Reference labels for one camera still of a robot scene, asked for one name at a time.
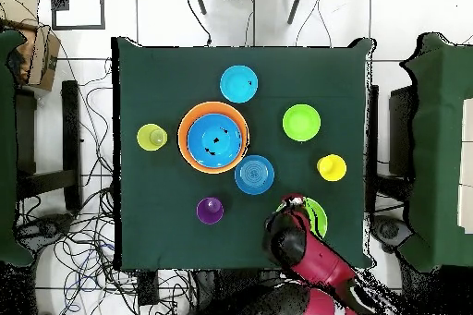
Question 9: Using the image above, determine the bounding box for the large green bowl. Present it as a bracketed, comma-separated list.
[275, 196, 329, 239]

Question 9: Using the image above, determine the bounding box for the large blue bowl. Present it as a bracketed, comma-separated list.
[187, 113, 244, 169]

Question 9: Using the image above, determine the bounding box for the small ribbed blue bowl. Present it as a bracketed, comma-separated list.
[234, 154, 276, 196]

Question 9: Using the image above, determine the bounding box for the opaque yellow cup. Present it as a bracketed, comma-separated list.
[316, 153, 348, 183]

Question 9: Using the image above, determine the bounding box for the small green bowl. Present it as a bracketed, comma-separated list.
[282, 103, 322, 143]

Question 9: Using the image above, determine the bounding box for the purple cup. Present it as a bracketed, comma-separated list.
[195, 196, 225, 226]

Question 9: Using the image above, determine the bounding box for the dark grey base foot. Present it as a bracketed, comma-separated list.
[370, 213, 414, 254]
[16, 212, 75, 253]

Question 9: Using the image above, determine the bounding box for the large orange bowl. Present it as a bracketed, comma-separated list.
[177, 101, 250, 176]

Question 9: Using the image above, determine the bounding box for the small cyan bowl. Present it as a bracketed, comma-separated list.
[219, 64, 260, 104]

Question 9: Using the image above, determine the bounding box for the translucent yellow-green cup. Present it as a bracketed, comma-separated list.
[136, 123, 169, 152]

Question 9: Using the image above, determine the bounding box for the green cloth covered table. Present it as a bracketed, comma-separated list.
[0, 28, 36, 268]
[398, 31, 473, 273]

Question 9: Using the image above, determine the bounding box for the dark green tablecloth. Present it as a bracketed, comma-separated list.
[110, 36, 378, 272]

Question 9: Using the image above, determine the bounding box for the black power box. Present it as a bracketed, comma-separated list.
[137, 270, 161, 307]

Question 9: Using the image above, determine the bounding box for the white box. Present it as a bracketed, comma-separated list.
[456, 97, 473, 235]

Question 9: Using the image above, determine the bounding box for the brown cardboard box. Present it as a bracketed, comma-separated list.
[0, 0, 62, 92]

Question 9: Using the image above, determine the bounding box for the tangle of floor cables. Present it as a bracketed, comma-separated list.
[16, 44, 193, 315]

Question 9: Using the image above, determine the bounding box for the black camera tripod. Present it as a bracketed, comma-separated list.
[190, 0, 307, 25]

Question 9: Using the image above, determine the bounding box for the black square floor frame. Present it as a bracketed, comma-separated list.
[50, 0, 106, 30]

